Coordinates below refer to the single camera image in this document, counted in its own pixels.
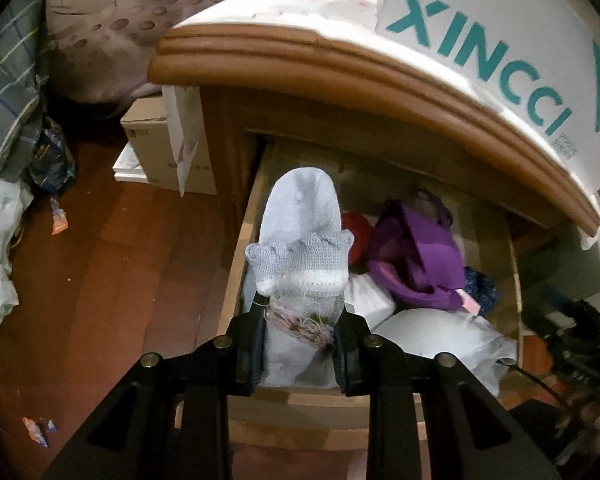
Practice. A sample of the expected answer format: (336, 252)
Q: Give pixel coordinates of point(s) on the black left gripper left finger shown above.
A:
(167, 418)

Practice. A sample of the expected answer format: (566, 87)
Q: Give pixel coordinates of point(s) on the grey plaid cloth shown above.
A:
(22, 33)

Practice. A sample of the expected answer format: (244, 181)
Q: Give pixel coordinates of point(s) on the white folded garment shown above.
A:
(364, 297)

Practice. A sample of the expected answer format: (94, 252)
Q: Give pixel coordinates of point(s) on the dark blue snack bag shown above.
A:
(52, 168)

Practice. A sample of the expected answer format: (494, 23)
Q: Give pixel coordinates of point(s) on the red folded garment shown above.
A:
(362, 230)

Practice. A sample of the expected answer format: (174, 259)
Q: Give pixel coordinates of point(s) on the white XINCCI shoe box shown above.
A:
(535, 57)

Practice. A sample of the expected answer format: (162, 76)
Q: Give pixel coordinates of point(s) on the brown wooden nightstand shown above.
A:
(257, 81)

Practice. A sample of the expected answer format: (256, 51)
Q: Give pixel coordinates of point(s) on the dark blue lace garment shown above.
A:
(482, 290)

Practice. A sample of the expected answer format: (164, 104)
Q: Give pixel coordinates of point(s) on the purple padded bra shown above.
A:
(414, 256)

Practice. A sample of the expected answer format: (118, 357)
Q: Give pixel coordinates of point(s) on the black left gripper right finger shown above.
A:
(429, 412)

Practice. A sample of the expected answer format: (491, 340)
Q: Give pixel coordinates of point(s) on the open wooden drawer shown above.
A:
(323, 420)

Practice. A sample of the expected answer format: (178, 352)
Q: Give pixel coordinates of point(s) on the small wrapper on floor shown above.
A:
(39, 430)

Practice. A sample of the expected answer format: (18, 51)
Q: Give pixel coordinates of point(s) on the light blue knitted underwear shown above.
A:
(300, 264)

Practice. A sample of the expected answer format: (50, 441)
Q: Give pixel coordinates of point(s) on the white cloth on nightstand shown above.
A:
(349, 21)

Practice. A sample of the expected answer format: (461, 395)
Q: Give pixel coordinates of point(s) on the cardboard box on floor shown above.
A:
(167, 133)

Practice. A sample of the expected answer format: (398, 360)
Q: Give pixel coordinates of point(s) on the orange wrapper on floor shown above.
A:
(60, 221)

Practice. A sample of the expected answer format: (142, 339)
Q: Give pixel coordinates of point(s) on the pale grey crumpled garment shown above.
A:
(472, 339)

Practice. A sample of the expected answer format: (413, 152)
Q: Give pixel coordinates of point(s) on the beige leaf-print bed sheet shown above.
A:
(102, 47)

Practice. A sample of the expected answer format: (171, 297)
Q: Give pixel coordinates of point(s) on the white flat box on floor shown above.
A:
(127, 167)

